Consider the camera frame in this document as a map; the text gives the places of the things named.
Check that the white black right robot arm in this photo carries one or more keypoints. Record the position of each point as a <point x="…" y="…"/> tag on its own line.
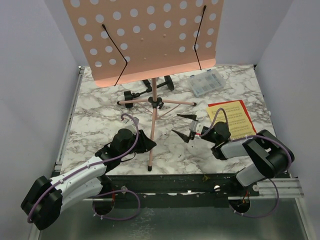
<point x="269" y="156"/>

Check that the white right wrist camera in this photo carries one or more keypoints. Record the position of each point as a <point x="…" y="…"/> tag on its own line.
<point x="195" y="128"/>

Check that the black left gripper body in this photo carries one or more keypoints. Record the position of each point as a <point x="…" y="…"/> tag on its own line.
<point x="134" y="141"/>

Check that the red paper sheet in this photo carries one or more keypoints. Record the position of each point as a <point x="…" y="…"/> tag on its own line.
<point x="246" y="112"/>

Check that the pink perforated music stand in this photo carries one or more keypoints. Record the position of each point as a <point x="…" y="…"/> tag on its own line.
<point x="131" y="40"/>

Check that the clear plastic compartment box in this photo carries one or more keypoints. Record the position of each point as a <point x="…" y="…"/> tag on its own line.
<point x="206" y="82"/>

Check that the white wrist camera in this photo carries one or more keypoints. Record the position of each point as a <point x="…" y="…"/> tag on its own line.
<point x="130" y="125"/>
<point x="195" y="128"/>

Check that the aluminium frame rail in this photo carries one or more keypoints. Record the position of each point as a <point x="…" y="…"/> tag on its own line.
<point x="288" y="188"/>

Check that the yellow sheet music page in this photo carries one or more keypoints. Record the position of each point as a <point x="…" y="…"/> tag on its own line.
<point x="236" y="120"/>

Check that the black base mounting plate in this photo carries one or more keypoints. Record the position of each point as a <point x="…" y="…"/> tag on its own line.
<point x="175" y="191"/>

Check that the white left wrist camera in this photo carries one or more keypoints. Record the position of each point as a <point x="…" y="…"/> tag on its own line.
<point x="130" y="125"/>

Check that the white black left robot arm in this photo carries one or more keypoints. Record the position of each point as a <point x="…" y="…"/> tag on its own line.
<point x="48" y="197"/>

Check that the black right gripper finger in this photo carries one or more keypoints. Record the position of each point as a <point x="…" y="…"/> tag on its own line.
<point x="184" y="137"/>
<point x="192" y="117"/>

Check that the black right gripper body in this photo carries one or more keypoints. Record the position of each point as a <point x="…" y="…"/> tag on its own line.
<point x="189" y="132"/>

